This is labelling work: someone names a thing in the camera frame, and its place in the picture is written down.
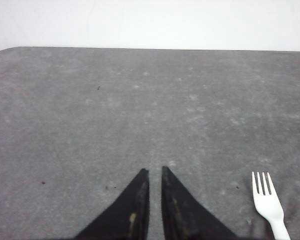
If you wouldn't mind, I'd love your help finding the white plastic fork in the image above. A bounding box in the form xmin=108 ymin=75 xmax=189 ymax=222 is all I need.
xmin=251 ymin=171 xmax=291 ymax=240

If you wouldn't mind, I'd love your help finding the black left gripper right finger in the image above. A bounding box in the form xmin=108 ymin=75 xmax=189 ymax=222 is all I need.
xmin=161 ymin=166 xmax=239 ymax=240

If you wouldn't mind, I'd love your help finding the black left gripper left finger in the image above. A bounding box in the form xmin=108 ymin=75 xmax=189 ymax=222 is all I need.
xmin=75 ymin=168 xmax=150 ymax=240

